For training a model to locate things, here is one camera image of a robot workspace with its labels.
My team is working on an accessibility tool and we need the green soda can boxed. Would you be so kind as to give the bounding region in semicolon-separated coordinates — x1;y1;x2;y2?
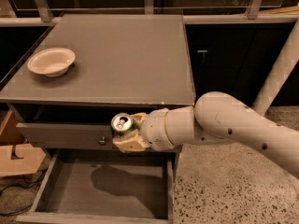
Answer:
110;113;136;137

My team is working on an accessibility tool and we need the grey drawer cabinet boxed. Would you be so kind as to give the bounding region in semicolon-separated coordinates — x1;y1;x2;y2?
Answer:
0;14;197;165

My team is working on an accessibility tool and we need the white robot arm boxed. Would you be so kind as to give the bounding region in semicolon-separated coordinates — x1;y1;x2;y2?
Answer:
111;91;299;177

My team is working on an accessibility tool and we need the grey top drawer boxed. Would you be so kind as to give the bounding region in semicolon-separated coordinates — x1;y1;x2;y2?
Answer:
17;122;119;150

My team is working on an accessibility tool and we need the white diagonal support pole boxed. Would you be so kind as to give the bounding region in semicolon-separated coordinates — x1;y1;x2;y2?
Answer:
252;21;299;116

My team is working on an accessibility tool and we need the dark wall cabinet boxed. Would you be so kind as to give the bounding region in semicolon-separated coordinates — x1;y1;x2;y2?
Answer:
186;23;294;105

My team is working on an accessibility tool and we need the white paper bowl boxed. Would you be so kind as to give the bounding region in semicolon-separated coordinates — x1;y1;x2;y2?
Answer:
27;48;76;77

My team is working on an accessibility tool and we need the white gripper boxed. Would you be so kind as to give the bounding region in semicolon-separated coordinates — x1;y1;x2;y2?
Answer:
112;108;174;152

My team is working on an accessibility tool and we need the wooden board on left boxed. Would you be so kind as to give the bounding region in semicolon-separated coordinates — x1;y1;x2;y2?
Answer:
0;110;24;146

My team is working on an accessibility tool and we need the light wooden block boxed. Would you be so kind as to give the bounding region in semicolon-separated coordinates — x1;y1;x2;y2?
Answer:
0;144;46;177

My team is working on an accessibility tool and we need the black floor cable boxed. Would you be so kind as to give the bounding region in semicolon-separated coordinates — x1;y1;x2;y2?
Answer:
0;168;49;217

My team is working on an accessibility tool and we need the round metal drawer knob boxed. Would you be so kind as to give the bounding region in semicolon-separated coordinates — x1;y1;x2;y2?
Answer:
98;136;107;146

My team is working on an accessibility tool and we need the open grey middle drawer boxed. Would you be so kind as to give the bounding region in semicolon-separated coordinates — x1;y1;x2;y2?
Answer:
17;149;174;224

